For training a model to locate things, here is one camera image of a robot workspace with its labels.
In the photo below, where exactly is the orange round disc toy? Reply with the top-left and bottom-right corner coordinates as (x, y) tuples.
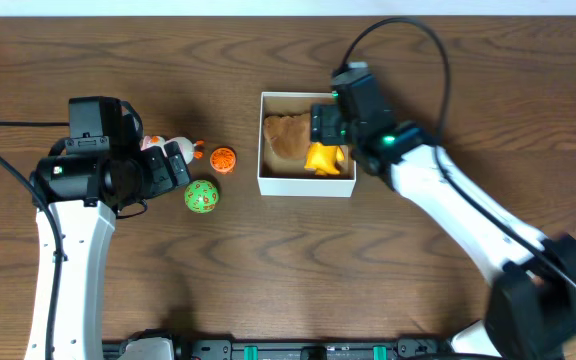
(209, 147), (237, 174)

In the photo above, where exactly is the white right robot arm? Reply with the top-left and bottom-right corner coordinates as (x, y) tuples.
(311, 105), (576, 359)

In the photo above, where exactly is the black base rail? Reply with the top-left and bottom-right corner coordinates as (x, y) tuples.
(102, 330), (457, 360)

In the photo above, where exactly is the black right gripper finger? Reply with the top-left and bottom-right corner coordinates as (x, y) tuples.
(311, 103), (343, 125)
(310, 125), (346, 146)

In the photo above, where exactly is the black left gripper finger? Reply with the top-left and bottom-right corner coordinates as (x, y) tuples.
(143, 147), (175, 195)
(164, 142), (191, 186)

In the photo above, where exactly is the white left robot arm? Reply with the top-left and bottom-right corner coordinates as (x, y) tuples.
(25, 142), (189, 359)

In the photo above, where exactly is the yellow rubber duck toy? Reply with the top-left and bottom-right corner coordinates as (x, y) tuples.
(304, 142), (345, 176)

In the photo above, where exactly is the pink white duck toy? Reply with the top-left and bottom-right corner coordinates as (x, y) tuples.
(141, 136), (205, 164)

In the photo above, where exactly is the white open box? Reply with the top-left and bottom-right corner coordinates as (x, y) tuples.
(256, 92), (357, 197)

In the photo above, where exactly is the green patterned ball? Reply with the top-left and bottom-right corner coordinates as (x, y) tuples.
(184, 180), (220, 214)

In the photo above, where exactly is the brown plush toy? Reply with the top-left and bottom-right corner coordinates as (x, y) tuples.
(263, 113), (311, 160)

